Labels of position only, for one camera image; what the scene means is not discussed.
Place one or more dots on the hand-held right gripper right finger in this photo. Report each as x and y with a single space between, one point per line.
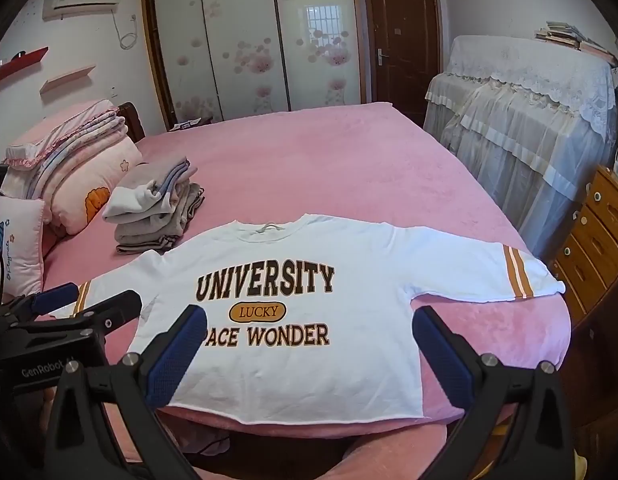
444 360

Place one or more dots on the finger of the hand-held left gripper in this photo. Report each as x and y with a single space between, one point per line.
116 307
54 296

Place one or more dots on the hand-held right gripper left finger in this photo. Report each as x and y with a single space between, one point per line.
174 360

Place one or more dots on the white printed sweatshirt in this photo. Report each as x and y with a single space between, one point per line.
339 375

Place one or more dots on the stack of grey clothes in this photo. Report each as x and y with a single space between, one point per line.
154 220

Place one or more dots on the white pink embroidered cushion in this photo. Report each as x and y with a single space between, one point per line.
19 250

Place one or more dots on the folded pink quilt orange print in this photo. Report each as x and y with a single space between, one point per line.
99 180

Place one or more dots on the folded pink striped quilt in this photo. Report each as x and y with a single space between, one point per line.
64 165

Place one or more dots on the dark wooden headboard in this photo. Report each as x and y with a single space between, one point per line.
134 120

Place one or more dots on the wooden drawer chest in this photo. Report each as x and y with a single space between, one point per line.
599 240

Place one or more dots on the bed with pink blanket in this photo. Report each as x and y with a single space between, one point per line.
339 160

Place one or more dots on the furniture under white lace cover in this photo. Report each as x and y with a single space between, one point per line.
529 125

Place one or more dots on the floral sliding door wardrobe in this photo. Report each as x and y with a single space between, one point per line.
249 35

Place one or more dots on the brown wooden door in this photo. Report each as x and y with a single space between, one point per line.
404 35

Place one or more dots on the stack of books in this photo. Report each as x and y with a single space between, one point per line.
574 40

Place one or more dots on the red wall shelf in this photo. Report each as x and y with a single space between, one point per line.
19 67

